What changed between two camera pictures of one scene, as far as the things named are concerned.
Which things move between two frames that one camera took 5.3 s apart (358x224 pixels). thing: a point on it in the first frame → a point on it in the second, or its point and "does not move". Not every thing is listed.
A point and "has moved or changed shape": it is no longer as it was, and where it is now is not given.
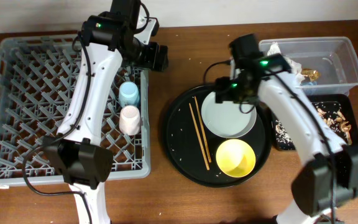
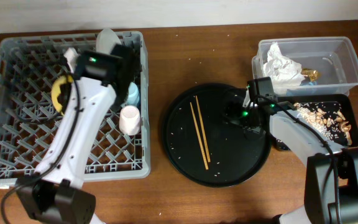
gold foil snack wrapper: (312, 74) does not move
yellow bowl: (235, 158) → (56, 89)
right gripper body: (237, 88) → (245, 117)
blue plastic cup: (128, 94) does not move
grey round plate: (225, 119) has moved or changed shape
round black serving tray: (216, 144) does not move
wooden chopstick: (202, 130) does not move
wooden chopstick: (189, 105) does not move
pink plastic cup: (130, 120) does not move
